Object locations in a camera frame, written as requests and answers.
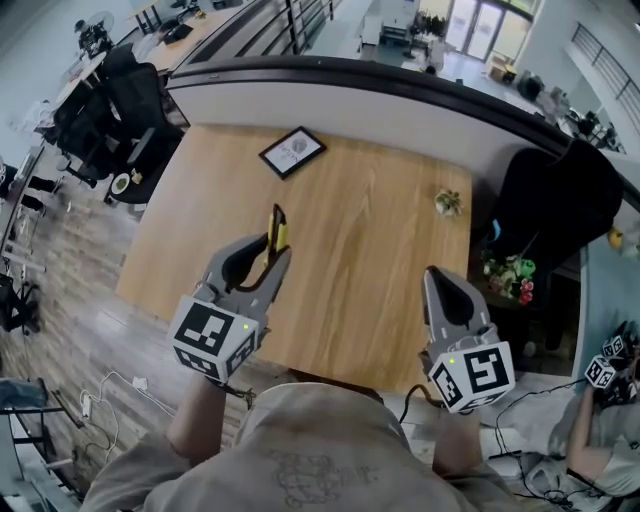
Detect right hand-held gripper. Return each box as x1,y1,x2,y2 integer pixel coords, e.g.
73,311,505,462
419,266,516,415

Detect bunch of artificial flowers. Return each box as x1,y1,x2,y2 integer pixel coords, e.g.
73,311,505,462
480,249,539,306

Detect black metal railing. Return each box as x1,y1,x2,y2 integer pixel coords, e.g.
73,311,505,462
234,0,334,56

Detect black metal stand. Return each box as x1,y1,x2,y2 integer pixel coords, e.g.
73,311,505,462
0,377,84,501

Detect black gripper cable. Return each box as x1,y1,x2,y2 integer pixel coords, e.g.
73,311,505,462
398,383,436,426

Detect wooden background desk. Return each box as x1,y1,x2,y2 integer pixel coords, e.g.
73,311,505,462
127,0,251,71

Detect person's right forearm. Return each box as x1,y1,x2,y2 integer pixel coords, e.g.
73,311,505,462
432,409,485,481

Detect small potted plant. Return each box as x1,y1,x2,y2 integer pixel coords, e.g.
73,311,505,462
433,188,465,219

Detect light blue partition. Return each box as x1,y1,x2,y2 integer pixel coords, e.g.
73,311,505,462
572,234,640,381

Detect yellow black utility knife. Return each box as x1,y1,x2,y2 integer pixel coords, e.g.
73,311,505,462
263,203,289,267

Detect black framed picture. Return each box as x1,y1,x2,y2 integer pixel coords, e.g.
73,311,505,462
258,125,328,181

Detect person's left forearm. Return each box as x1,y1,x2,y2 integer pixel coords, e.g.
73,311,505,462
167,374,230,469

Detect white partition with black rim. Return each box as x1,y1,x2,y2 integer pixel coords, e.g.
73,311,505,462
164,55,626,201

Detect black floor cables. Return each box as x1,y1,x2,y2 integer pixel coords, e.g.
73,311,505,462
492,379,601,507

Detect person's grey shirt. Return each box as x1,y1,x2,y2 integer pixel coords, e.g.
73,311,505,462
79,382,521,512

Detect black cloth covered chair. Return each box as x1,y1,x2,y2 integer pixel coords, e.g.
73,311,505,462
469,139,626,314

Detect white floor cable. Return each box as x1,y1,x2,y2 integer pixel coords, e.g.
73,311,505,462
79,369,176,451

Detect glass entrance doors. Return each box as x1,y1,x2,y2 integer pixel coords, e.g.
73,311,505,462
447,0,539,64

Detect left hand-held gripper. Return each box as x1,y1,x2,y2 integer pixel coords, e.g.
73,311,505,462
167,232,293,385

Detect black mesh office chair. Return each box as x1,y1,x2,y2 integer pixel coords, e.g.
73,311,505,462
97,43,185,205
52,87,119,189

